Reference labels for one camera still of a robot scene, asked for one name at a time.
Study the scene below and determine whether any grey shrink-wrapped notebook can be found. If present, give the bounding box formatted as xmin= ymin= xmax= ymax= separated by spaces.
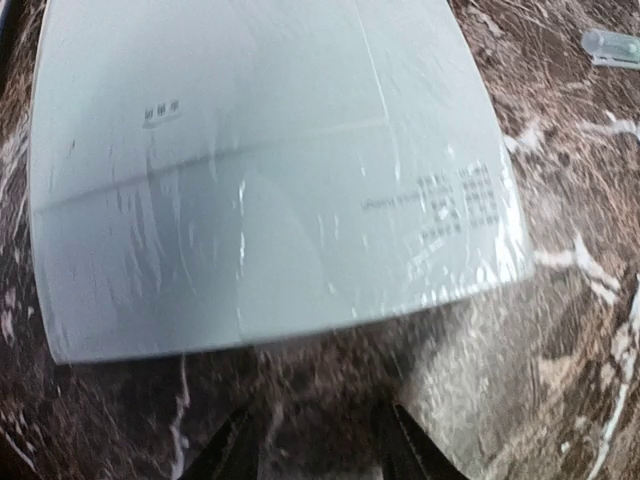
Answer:
xmin=28 ymin=1 xmax=533 ymax=364

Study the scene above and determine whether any clear-capped white pen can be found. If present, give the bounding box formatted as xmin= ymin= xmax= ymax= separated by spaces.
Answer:
xmin=581 ymin=29 xmax=640 ymax=70

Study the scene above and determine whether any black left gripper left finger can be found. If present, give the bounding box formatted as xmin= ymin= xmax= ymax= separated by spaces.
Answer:
xmin=192 ymin=408 xmax=259 ymax=480

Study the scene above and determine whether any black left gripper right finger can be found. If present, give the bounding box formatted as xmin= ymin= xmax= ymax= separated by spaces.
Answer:
xmin=374 ymin=402 xmax=463 ymax=480

